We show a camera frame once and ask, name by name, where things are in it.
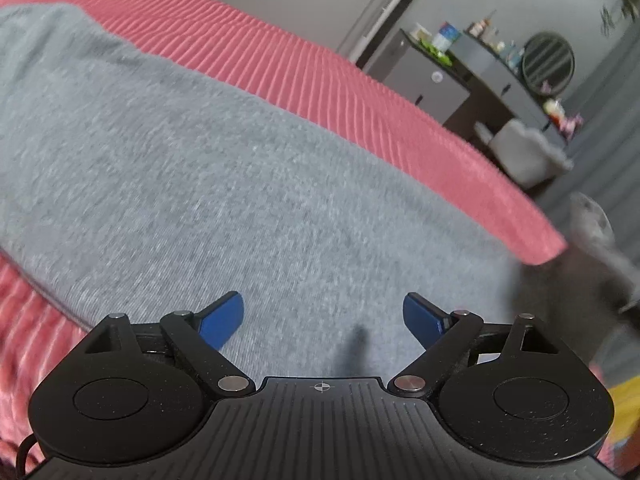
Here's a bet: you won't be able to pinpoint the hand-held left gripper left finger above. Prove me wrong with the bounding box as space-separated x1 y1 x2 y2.
82 291 256 401

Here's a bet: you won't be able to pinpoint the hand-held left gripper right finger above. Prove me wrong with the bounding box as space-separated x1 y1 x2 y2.
387 292 560 401

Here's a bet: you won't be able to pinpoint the grey pants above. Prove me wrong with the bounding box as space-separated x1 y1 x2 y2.
0 2 531 378

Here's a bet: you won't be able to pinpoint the grey blurred cloth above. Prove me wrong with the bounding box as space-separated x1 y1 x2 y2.
520 192 640 361

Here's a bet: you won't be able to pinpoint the white fluffy stool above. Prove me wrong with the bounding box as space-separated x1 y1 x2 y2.
475 119 575 190

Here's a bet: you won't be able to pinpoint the yellow cloth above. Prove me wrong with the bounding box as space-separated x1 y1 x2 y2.
602 377 640 478

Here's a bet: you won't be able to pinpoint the dark grey dressing table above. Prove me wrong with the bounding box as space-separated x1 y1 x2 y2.
442 32 568 147

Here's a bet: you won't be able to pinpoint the dark grey cabinet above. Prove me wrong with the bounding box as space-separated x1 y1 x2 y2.
367 29 472 123

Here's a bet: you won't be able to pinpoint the pink toy figure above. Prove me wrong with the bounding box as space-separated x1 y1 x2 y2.
542 97 584 137

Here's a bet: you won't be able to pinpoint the green packets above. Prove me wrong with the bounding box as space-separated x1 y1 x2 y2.
419 40 455 67

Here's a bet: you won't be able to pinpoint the pink ribbed blanket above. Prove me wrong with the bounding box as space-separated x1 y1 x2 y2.
0 0 568 476

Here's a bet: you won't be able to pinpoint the blue and white box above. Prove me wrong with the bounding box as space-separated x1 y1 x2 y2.
431 21 462 54

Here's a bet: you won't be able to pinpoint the round slatted mirror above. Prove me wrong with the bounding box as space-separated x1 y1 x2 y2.
521 31 576 96

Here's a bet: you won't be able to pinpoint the cluster of small bottles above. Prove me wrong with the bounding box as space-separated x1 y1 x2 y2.
467 16 502 43

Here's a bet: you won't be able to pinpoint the black cable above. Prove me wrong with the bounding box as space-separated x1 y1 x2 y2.
14 434 40 480

